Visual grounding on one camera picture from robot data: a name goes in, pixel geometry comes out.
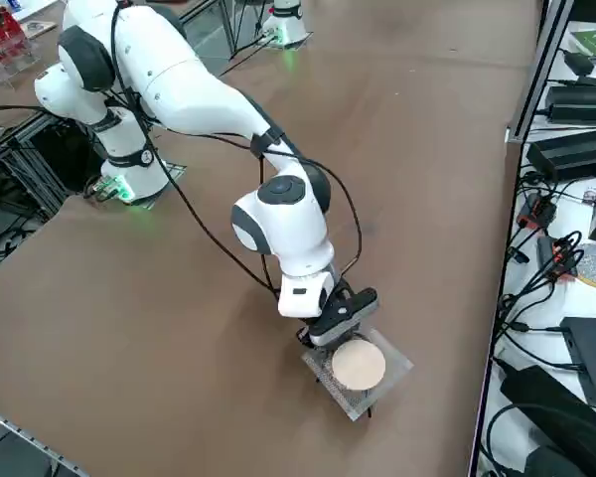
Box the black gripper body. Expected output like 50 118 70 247
306 280 380 348

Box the black adapter with red clip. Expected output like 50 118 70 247
535 234 581 280

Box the red and black plug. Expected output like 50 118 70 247
519 193 558 231

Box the flat black box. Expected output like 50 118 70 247
559 316 596 407

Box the large black power brick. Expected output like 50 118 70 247
525 127 596 183

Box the long black power brick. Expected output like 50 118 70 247
543 83 596 125

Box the small black power adapter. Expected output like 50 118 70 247
563 49 596 78

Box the green book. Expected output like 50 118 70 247
568 28 596 62

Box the clear acrylic rack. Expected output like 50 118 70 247
0 7 44 89

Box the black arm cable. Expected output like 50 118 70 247
277 148 365 280
109 0 279 295

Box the silver aluminium rail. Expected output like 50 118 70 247
0 402 88 477

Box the silver aluminium frame post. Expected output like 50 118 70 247
505 0 577 145

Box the black metal frame rack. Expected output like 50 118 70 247
0 108 105 223

